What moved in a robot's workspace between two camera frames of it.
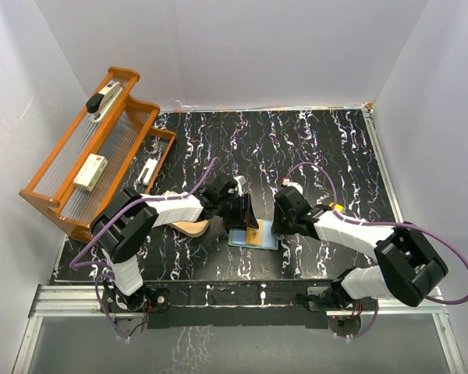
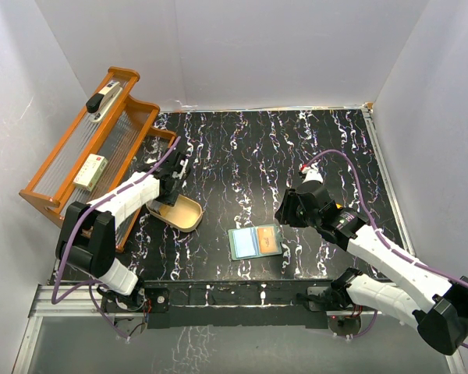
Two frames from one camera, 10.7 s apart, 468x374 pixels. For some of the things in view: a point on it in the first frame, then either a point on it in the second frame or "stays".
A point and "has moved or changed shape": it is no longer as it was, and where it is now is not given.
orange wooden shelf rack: x=113 y=146 stays
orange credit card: x=253 y=235 -> x=267 y=240
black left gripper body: x=228 y=210 -> x=168 y=197
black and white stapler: x=101 y=103 stays
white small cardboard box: x=90 y=171 stays
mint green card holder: x=237 y=238 has moved or changed shape
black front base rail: x=265 y=304 stays
